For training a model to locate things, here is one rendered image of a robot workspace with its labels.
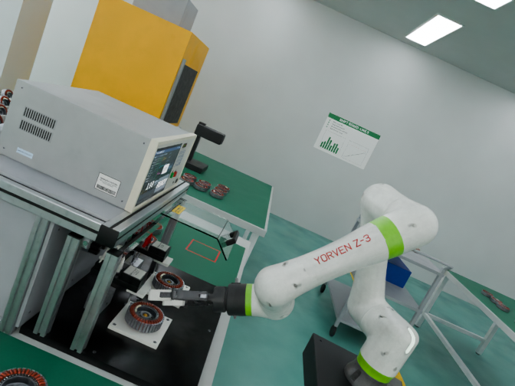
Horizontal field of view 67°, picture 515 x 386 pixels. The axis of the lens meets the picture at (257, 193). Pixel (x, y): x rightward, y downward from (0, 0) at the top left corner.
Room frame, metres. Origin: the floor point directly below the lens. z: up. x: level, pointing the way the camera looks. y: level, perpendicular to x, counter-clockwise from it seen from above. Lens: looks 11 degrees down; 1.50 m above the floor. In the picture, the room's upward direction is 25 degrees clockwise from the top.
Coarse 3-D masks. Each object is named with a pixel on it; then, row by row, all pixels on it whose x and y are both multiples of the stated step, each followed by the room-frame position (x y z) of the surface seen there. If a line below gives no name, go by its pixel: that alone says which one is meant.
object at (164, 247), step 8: (128, 240) 1.26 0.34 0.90; (144, 240) 1.31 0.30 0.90; (136, 248) 1.25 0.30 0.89; (152, 248) 1.25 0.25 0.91; (160, 248) 1.26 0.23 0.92; (168, 248) 1.29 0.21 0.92; (136, 256) 1.28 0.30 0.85; (152, 256) 1.25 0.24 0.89; (160, 256) 1.25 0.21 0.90; (168, 264) 1.26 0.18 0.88
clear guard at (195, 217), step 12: (180, 204) 1.36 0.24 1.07; (192, 204) 1.42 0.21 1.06; (168, 216) 1.20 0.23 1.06; (180, 216) 1.24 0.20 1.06; (192, 216) 1.30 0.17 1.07; (204, 216) 1.35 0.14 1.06; (216, 216) 1.41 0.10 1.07; (204, 228) 1.23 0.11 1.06; (216, 228) 1.28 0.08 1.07; (228, 228) 1.39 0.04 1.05; (228, 252) 1.26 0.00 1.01
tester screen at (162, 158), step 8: (160, 152) 1.01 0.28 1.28; (168, 152) 1.09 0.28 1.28; (176, 152) 1.19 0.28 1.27; (160, 160) 1.04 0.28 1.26; (168, 160) 1.13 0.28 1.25; (152, 168) 0.99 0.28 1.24; (160, 168) 1.08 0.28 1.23; (152, 176) 1.02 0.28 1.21; (160, 176) 1.11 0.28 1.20; (144, 184) 0.98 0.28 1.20; (144, 192) 1.01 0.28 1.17
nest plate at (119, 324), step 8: (128, 304) 1.09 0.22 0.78; (120, 312) 1.04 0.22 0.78; (120, 320) 1.01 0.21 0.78; (168, 320) 1.10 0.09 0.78; (112, 328) 0.97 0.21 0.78; (120, 328) 0.97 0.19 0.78; (128, 328) 0.99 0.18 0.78; (160, 328) 1.05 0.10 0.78; (128, 336) 0.97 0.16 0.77; (136, 336) 0.97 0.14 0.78; (144, 336) 0.98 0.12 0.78; (152, 336) 1.00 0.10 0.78; (160, 336) 1.01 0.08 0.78; (144, 344) 0.97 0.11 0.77; (152, 344) 0.97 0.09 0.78
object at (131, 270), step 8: (96, 272) 1.00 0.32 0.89; (120, 272) 1.05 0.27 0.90; (128, 272) 1.02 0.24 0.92; (136, 272) 1.04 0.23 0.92; (144, 272) 1.06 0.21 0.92; (120, 280) 1.01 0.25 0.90; (128, 280) 1.01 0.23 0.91; (136, 280) 1.01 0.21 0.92; (144, 280) 1.06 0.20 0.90; (128, 288) 1.01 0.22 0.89; (136, 288) 1.01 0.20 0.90; (144, 288) 1.05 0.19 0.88
